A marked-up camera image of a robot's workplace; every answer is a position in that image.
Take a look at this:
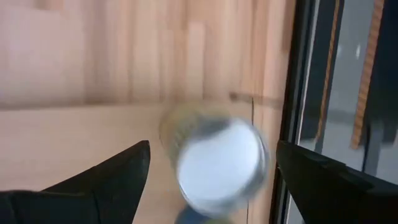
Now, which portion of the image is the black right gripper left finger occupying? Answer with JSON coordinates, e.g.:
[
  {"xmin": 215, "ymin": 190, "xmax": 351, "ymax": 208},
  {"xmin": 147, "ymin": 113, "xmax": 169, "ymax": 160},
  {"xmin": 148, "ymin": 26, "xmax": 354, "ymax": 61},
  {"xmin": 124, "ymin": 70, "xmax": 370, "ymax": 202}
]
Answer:
[{"xmin": 0, "ymin": 139, "xmax": 152, "ymax": 224}]

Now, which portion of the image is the green oranges label can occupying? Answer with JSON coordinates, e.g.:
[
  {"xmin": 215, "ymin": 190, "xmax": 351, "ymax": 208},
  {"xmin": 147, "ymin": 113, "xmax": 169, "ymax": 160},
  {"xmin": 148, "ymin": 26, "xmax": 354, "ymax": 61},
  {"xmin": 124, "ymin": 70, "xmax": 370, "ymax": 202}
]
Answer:
[{"xmin": 159, "ymin": 101, "xmax": 271, "ymax": 218}]

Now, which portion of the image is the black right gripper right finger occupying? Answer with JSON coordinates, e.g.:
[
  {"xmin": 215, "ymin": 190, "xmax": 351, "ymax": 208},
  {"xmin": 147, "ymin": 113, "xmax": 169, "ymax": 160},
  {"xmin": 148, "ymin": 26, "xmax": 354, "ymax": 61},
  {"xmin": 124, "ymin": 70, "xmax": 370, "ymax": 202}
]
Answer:
[{"xmin": 275, "ymin": 139, "xmax": 398, "ymax": 224}]

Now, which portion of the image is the black floor mat orange edge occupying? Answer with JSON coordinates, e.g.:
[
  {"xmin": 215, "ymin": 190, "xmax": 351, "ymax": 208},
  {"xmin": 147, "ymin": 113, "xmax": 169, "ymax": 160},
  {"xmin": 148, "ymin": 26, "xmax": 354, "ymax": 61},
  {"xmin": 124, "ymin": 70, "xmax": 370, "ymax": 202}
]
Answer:
[{"xmin": 349, "ymin": 0, "xmax": 398, "ymax": 150}]

